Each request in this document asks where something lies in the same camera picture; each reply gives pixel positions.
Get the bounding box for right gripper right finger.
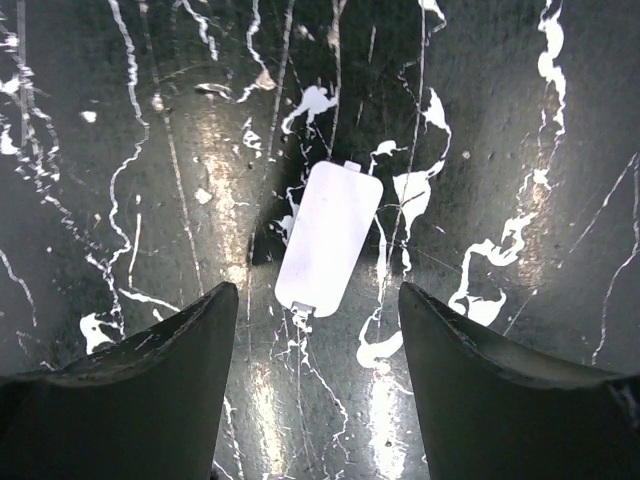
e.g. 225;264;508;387
398;283;639;479

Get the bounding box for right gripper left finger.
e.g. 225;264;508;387
1;282;239;479

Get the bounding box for white battery cover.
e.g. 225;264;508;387
274;161;383;318

